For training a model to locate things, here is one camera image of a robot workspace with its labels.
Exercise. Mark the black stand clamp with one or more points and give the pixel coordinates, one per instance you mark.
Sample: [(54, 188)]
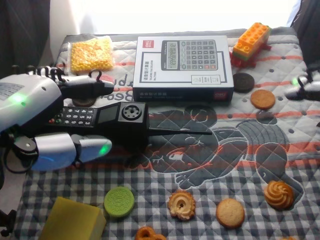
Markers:
[(7, 222)]

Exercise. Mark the green sandwich cookie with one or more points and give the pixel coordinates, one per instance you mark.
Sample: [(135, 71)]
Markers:
[(119, 202)]

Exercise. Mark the black walkie-talkie handset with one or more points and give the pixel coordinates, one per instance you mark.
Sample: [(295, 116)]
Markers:
[(130, 125)]

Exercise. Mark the yellow cube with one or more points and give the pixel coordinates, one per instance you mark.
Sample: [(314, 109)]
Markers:
[(72, 222)]

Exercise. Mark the small orange cookie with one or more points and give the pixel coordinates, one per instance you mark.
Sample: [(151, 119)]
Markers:
[(287, 238)]

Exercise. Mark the grey quilt with bear print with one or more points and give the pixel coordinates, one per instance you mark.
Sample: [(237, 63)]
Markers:
[(200, 162)]

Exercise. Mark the round tan biscuit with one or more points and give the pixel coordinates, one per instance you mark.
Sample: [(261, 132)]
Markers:
[(230, 213), (262, 99)]

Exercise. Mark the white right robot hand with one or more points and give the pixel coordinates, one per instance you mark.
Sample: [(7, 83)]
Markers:
[(310, 86)]

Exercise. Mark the orange green toy brick stack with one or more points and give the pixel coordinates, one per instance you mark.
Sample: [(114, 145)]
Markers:
[(252, 37)]

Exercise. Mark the swirl butter cookie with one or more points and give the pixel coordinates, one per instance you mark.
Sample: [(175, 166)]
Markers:
[(278, 196)]

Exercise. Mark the white calculator box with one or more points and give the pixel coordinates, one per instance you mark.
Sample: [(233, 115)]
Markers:
[(155, 75)]

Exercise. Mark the bag of yellow beads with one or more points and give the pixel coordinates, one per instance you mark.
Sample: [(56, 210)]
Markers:
[(90, 55)]

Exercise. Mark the pretzel-shaped cookie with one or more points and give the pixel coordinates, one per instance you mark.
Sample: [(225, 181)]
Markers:
[(143, 235)]

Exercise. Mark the dark chocolate sandwich cookie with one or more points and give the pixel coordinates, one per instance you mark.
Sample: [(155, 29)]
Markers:
[(243, 82), (83, 102)]

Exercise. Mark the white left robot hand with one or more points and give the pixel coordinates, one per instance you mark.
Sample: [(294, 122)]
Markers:
[(27, 100)]

